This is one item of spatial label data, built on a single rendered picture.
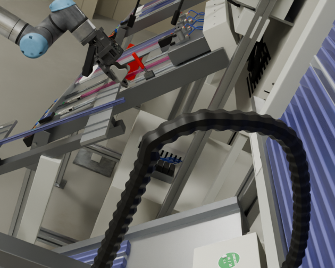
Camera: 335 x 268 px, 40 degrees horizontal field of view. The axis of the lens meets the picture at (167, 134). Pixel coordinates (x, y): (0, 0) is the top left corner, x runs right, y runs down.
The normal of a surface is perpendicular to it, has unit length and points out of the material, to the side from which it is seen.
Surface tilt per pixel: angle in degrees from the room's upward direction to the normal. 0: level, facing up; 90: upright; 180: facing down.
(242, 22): 90
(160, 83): 90
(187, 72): 90
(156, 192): 0
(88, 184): 0
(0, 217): 0
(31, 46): 90
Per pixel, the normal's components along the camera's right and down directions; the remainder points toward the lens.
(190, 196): 0.36, -0.82
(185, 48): -0.10, 0.44
